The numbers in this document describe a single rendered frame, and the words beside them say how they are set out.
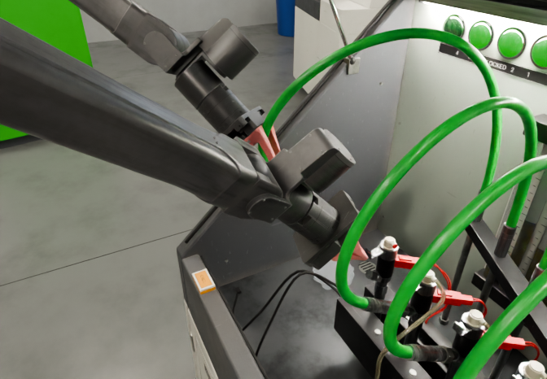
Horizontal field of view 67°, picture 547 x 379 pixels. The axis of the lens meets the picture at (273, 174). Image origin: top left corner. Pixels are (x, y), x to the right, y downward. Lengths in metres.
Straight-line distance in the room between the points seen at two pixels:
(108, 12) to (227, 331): 0.54
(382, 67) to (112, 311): 1.68
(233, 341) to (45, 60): 0.56
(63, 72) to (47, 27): 3.37
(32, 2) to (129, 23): 3.00
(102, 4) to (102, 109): 0.38
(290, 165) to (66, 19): 3.29
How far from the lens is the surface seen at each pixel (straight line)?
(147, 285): 2.23
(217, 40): 0.63
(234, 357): 0.74
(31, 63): 0.30
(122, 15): 0.66
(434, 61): 0.92
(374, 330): 0.74
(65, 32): 3.71
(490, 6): 0.80
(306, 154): 0.49
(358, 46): 0.59
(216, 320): 0.79
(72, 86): 0.31
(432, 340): 0.74
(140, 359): 1.97
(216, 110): 0.61
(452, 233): 0.43
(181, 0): 7.14
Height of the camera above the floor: 1.55
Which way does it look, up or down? 31 degrees down
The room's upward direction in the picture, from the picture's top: straight up
